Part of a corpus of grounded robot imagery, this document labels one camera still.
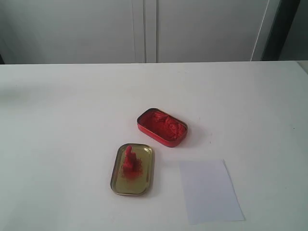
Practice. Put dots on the white cabinet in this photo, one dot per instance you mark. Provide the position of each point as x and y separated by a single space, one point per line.
134 31

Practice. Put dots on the white paper sheet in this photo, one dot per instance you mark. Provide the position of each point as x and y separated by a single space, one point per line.
209 192

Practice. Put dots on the gold tin lid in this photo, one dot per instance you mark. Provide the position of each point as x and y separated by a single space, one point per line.
138 182

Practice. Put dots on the red ink paste tin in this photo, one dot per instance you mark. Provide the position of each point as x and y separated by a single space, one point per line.
162 127

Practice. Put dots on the red stamp block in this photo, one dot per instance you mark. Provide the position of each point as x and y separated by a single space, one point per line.
130 162

